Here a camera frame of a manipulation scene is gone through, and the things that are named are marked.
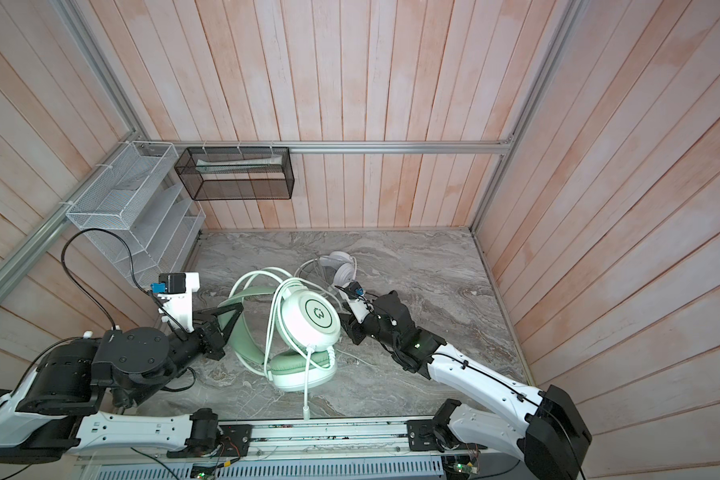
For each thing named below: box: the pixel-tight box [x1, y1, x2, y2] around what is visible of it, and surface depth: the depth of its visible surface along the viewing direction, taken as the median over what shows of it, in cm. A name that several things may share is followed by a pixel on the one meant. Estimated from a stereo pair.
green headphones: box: [218, 284, 341, 391], surface depth 42 cm
